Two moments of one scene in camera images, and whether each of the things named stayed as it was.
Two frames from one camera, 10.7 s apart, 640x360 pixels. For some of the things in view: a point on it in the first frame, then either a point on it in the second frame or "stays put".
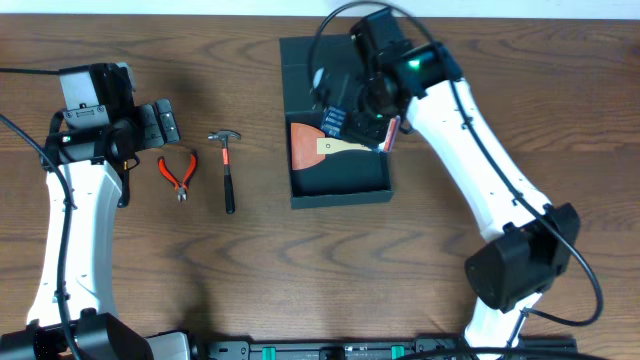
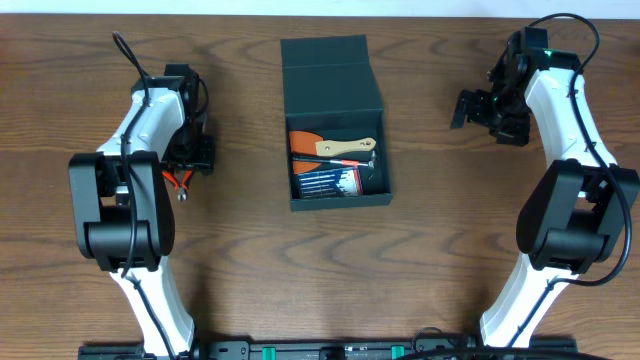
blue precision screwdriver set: (335, 120) → (339, 183)
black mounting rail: (373, 347) stays put
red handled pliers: (181, 188) stays put
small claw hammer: (228, 183) → (372, 163)
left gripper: (151, 125) → (195, 166)
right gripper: (357, 129) → (514, 135)
